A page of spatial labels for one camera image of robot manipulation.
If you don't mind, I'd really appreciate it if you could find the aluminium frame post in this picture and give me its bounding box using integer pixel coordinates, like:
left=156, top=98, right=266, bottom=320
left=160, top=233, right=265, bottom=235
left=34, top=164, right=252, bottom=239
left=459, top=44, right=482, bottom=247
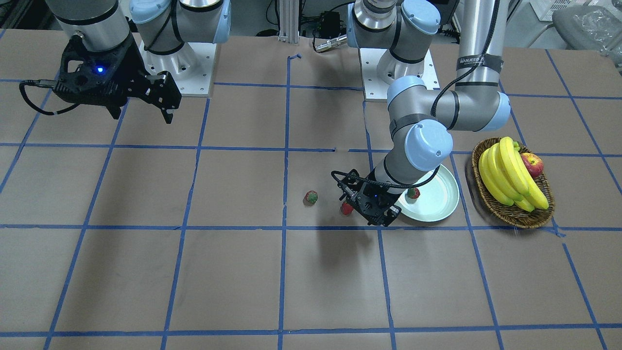
left=275, top=0, right=301, bottom=46

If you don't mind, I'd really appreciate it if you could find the red strawberry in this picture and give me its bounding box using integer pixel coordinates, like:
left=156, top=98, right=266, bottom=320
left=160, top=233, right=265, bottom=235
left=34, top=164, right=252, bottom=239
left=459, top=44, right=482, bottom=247
left=406, top=188, right=421, bottom=200
left=340, top=202, right=354, bottom=216
left=303, top=190, right=319, bottom=206

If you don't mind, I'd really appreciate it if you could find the red yellow apple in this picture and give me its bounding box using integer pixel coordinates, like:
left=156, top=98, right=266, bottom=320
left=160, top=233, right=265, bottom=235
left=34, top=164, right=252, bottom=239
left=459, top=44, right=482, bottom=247
left=520, top=152, right=544, bottom=179

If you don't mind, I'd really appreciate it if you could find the pale green round plate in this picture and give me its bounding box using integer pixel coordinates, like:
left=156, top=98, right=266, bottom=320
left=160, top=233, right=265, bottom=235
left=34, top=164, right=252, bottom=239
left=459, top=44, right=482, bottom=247
left=396, top=165, right=460, bottom=222

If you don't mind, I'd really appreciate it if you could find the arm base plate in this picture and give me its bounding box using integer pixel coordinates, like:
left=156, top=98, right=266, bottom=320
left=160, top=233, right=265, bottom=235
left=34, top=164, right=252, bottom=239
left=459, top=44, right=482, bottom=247
left=359, top=48, right=440, bottom=102
left=138, top=42, right=218, bottom=97

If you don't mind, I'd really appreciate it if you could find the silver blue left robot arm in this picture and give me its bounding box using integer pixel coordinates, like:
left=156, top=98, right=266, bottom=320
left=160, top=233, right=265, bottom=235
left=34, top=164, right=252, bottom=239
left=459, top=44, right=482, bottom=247
left=337, top=0, right=511, bottom=227

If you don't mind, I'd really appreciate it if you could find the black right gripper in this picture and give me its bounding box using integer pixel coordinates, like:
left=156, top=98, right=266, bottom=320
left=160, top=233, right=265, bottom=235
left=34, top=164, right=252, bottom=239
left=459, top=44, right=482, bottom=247
left=52, top=37, right=182, bottom=124

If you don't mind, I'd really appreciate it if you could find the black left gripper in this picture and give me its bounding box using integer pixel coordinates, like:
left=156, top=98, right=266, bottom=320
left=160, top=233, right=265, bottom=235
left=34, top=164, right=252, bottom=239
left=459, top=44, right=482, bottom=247
left=340, top=170, right=404, bottom=227

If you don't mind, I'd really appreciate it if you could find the brown wicker basket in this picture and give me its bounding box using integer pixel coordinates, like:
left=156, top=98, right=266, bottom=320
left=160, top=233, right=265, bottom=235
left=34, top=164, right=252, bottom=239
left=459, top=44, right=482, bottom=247
left=465, top=137, right=555, bottom=229

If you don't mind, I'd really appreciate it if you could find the yellow banana bunch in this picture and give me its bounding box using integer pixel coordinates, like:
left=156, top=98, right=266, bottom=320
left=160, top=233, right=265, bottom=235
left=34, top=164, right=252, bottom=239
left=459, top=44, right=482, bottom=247
left=478, top=137, right=549, bottom=212

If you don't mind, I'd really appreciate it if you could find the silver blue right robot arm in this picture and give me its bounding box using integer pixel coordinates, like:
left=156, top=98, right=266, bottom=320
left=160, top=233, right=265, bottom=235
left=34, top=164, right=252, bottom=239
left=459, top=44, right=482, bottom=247
left=38, top=0, right=232, bottom=124

